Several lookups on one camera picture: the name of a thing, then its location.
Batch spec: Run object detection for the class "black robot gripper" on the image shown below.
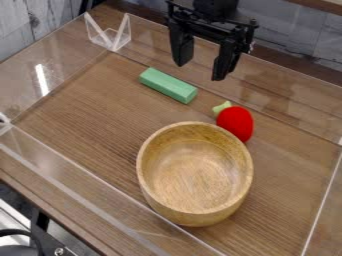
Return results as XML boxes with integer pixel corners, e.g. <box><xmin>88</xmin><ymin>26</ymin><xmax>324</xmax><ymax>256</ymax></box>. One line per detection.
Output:
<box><xmin>165</xmin><ymin>0</ymin><xmax>259</xmax><ymax>81</ymax></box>

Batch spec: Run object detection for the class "red plush strawberry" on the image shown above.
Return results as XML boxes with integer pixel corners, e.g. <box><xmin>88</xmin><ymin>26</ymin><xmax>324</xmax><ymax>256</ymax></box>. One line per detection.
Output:
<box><xmin>212</xmin><ymin>101</ymin><xmax>253</xmax><ymax>143</ymax></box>

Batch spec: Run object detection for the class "green rectangular block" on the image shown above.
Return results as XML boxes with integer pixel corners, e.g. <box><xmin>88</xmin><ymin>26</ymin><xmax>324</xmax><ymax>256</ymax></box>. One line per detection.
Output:
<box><xmin>138</xmin><ymin>68</ymin><xmax>197</xmax><ymax>104</ymax></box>

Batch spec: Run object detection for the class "round wooden bowl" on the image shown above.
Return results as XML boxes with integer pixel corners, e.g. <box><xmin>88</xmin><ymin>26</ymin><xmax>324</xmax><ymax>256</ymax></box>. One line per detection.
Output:
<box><xmin>136</xmin><ymin>121</ymin><xmax>253</xmax><ymax>227</ymax></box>

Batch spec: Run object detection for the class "clear acrylic tray enclosure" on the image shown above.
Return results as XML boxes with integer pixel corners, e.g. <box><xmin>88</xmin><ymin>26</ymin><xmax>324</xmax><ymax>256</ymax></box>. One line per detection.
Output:
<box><xmin>0</xmin><ymin>9</ymin><xmax>342</xmax><ymax>256</ymax></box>

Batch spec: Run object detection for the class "black table leg bracket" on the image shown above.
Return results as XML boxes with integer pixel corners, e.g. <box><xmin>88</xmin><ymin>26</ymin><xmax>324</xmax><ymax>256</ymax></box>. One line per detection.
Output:
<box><xmin>30</xmin><ymin>209</ymin><xmax>77</xmax><ymax>256</ymax></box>

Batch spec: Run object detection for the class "black cable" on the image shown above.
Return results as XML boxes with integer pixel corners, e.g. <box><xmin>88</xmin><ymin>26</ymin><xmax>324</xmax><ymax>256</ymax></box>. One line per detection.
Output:
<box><xmin>0</xmin><ymin>228</ymin><xmax>45</xmax><ymax>256</ymax></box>

